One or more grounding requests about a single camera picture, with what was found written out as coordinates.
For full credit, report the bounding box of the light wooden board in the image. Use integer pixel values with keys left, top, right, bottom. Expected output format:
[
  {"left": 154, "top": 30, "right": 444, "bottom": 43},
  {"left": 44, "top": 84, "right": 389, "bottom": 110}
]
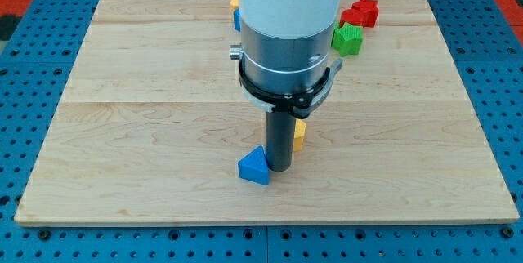
[{"left": 15, "top": 0, "right": 519, "bottom": 227}]

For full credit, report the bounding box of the yellow hexagon block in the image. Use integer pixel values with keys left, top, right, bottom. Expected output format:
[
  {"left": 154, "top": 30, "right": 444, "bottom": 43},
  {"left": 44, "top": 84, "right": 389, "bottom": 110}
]
[{"left": 293, "top": 119, "right": 306, "bottom": 152}]

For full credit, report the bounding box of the green star block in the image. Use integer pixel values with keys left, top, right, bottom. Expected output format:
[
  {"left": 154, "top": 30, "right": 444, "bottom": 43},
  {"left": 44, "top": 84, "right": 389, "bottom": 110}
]
[{"left": 332, "top": 23, "right": 364, "bottom": 57}]

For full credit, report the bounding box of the black clamp ring with lever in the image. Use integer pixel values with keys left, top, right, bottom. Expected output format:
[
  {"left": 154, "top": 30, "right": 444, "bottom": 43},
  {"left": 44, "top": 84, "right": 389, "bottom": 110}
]
[{"left": 238, "top": 57, "right": 344, "bottom": 120}]

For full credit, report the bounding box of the yellow block behind arm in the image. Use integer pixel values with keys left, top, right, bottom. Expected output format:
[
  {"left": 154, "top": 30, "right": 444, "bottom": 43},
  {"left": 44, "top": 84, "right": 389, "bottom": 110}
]
[{"left": 230, "top": 0, "right": 239, "bottom": 12}]

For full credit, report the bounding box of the blue triangular prism block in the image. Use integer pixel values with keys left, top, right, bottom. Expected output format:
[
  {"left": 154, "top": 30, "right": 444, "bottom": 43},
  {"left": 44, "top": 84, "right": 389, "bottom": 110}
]
[{"left": 238, "top": 145, "right": 270, "bottom": 185}]

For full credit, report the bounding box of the blue cube block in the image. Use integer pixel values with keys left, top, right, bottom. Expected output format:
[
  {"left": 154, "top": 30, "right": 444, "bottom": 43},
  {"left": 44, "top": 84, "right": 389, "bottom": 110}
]
[{"left": 233, "top": 9, "right": 241, "bottom": 32}]

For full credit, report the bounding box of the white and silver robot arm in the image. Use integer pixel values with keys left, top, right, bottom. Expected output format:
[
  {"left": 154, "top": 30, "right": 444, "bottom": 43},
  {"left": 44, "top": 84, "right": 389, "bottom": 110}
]
[{"left": 239, "top": 0, "right": 340, "bottom": 95}]

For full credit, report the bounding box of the red star block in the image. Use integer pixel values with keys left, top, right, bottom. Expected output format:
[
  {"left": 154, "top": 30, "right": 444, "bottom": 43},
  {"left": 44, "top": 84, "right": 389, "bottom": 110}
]
[{"left": 351, "top": 0, "right": 379, "bottom": 28}]

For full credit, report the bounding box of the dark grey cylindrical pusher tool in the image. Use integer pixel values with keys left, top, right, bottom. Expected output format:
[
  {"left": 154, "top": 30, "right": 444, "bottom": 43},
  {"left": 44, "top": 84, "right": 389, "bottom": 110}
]
[{"left": 265, "top": 112, "right": 296, "bottom": 172}]

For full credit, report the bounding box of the red round block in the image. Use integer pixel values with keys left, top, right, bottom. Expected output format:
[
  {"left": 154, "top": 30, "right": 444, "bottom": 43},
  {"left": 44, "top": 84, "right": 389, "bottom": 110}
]
[{"left": 338, "top": 8, "right": 364, "bottom": 28}]

